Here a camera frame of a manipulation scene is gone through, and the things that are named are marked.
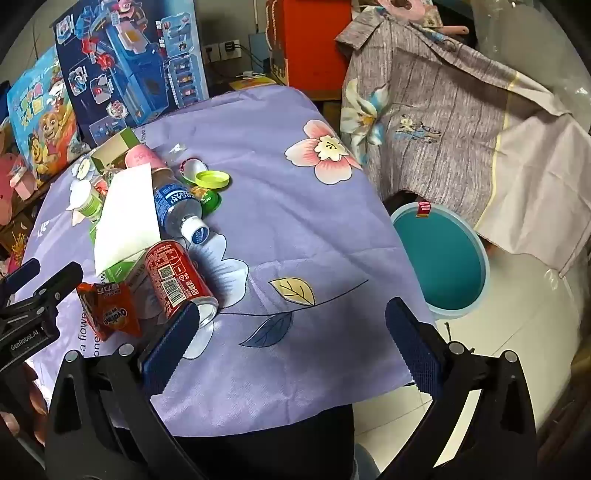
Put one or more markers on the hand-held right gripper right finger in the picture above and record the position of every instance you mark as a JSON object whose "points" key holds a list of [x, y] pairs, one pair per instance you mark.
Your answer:
{"points": [[411, 346]]}

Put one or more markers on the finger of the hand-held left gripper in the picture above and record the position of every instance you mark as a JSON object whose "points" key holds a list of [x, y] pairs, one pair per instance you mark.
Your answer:
{"points": [[23, 273], [55, 286]]}

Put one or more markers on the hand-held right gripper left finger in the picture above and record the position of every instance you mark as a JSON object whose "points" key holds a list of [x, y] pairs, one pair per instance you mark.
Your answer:
{"points": [[171, 350]]}

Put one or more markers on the orange snack packet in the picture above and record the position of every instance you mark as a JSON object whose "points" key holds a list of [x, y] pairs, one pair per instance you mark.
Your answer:
{"points": [[108, 314]]}

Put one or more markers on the light green paper carton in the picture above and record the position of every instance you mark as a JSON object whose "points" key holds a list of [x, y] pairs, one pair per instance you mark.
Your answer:
{"points": [[122, 270]]}

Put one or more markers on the red soda can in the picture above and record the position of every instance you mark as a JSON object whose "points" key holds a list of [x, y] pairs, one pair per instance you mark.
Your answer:
{"points": [[171, 272]]}

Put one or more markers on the white green supplement bottle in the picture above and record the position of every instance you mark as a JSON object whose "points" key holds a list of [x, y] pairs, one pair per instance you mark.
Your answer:
{"points": [[91, 206]]}

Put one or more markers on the teal plastic bin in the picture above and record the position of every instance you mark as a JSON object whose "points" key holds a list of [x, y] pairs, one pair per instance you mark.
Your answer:
{"points": [[438, 258]]}

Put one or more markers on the white paper sheet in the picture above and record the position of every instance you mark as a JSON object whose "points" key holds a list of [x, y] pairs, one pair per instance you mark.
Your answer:
{"points": [[127, 217]]}

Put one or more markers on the clear bottle blue label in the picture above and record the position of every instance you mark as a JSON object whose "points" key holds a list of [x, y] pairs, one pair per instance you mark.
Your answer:
{"points": [[173, 203]]}

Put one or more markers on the green white carton box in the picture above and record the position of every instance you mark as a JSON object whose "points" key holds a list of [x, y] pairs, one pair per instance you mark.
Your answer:
{"points": [[115, 147]]}

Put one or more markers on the orange green egg capsule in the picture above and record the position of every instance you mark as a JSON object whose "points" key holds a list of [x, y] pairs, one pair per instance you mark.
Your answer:
{"points": [[207, 201]]}

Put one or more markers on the pink cup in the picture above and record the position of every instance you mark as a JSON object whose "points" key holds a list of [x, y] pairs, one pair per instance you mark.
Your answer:
{"points": [[143, 157]]}

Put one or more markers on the green plastic lid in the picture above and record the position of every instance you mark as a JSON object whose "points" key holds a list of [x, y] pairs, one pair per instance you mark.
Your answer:
{"points": [[212, 179]]}

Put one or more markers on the clear plastic wrapper scrap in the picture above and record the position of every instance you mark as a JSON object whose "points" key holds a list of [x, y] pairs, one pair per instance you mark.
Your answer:
{"points": [[178, 148]]}

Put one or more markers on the person's left hand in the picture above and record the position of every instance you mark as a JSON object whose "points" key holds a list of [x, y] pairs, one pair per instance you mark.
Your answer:
{"points": [[34, 394]]}

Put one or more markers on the pink toy box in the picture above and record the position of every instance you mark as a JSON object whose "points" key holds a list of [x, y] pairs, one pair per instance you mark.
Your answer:
{"points": [[14, 184]]}

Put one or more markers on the light blue puppy toy box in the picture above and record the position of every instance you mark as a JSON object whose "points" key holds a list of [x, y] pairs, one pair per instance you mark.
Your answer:
{"points": [[41, 120]]}

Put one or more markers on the purple floral tablecloth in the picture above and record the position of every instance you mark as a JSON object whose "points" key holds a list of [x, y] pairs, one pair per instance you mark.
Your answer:
{"points": [[286, 221]]}

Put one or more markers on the dark blue toy box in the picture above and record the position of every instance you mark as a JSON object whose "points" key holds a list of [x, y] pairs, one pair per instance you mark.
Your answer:
{"points": [[138, 69]]}

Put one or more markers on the grey floral cloth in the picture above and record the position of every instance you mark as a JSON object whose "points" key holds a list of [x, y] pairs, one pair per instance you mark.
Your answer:
{"points": [[438, 101]]}

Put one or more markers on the yellow book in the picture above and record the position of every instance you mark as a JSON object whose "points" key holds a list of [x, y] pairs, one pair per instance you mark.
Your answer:
{"points": [[251, 83]]}

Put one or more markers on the red cardboard box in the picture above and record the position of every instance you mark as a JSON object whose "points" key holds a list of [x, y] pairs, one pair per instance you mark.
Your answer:
{"points": [[318, 46]]}

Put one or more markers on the clear plastic sheet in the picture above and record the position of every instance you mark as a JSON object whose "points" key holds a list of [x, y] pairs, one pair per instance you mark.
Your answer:
{"points": [[531, 41]]}

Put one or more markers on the wall power outlet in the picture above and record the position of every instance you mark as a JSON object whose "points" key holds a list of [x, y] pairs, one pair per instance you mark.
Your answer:
{"points": [[226, 50]]}

